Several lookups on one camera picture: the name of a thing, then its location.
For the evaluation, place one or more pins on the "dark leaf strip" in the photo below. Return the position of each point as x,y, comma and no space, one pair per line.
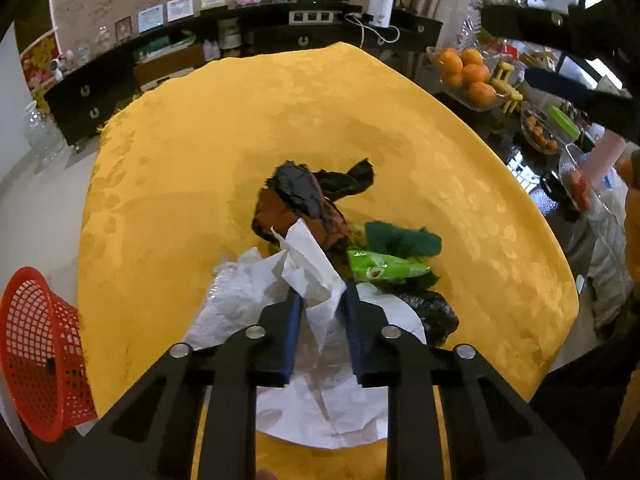
352,177

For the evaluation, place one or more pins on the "glass fruit dish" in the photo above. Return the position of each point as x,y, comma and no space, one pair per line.
500,102

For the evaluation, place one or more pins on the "glass snow globe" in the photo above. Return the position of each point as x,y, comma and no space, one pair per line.
102,39

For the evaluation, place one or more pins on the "pink cylindrical object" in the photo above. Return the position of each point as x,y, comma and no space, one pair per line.
606,155

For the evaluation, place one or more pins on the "clear water jug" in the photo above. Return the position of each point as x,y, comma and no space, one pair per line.
42,132

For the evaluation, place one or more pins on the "yellow toy chair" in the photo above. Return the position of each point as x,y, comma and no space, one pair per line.
506,85

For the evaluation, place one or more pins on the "white power strip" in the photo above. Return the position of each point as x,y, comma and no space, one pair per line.
312,16

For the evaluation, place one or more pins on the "dark framed picture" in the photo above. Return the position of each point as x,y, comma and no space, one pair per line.
123,28

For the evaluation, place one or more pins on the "person's left hand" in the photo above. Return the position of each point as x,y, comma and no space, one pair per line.
266,475

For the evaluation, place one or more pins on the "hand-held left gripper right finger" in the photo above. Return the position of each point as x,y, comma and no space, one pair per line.
356,335

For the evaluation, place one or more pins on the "yellow tablecloth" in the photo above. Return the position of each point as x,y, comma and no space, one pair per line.
200,160

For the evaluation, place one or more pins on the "red festive poster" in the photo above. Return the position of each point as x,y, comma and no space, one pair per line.
37,60

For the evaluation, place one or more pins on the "jars in cabinet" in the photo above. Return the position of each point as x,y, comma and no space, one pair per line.
230,35

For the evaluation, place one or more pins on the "blue framed picture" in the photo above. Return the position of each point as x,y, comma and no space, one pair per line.
151,18

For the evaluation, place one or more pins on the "brown paper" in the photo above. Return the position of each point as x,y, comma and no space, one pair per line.
275,215

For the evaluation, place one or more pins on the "white framed picture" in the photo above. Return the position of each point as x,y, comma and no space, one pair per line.
180,9

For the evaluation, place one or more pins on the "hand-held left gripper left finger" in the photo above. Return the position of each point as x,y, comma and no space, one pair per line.
292,340

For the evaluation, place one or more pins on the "glass bowl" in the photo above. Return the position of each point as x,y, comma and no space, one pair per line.
600,200

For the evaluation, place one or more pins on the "green snack wrapper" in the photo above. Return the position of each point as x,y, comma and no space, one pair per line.
385,266

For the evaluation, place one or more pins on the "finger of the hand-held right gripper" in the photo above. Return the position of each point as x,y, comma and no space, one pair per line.
555,82
540,22

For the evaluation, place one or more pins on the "dark green scouring pad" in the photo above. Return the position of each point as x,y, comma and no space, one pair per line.
400,240

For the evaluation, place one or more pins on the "brown wooden box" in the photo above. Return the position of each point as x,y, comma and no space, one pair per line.
165,71

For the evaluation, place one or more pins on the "black plastic bag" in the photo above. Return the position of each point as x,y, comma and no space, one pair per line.
435,312

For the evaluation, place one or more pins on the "white security camera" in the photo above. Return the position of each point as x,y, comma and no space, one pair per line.
59,67

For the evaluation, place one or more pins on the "orange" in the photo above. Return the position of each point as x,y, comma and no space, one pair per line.
481,92
447,57
472,56
452,80
476,74

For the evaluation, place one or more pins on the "white cylindrical device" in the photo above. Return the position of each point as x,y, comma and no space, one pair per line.
381,7

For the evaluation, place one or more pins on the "green lidded container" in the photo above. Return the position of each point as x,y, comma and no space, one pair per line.
562,122

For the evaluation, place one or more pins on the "red plastic mesh basket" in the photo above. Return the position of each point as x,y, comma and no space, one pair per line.
35,360

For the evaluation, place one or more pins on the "white quilted cloth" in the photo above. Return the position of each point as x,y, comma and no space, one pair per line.
612,270

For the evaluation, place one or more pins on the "black television cabinet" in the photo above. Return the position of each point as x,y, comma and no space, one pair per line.
125,85

